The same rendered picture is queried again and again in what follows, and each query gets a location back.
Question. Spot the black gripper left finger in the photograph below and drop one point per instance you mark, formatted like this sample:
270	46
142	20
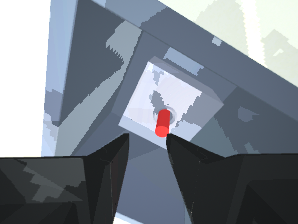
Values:
93	183

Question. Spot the red peg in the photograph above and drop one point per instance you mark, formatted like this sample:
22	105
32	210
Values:
163	121

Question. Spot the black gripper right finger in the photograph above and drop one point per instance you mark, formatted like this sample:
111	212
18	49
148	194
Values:
213	186

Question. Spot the grey open box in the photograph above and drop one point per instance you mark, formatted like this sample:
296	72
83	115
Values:
97	52

